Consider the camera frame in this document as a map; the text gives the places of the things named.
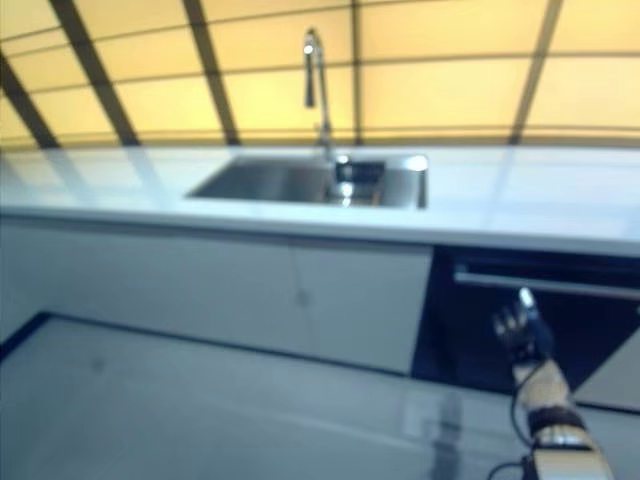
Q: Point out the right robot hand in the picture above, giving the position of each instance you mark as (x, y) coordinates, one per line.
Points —
(527, 335)

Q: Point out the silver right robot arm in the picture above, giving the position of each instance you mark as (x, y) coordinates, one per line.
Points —
(555, 415)

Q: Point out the black steel dishwasher door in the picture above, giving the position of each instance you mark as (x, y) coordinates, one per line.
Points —
(475, 330)

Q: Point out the built-in dishwasher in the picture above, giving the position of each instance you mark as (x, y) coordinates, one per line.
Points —
(445, 257)

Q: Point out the white cabinet door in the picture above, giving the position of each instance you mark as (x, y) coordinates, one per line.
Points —
(360, 310)
(150, 280)

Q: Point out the black dish drying rack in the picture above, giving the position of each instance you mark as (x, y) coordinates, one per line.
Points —
(362, 172)

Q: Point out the stainless steel kitchen sink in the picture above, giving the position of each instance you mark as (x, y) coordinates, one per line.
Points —
(260, 182)

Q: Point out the chrome pull-down kitchen faucet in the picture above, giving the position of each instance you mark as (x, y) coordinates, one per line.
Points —
(312, 75)

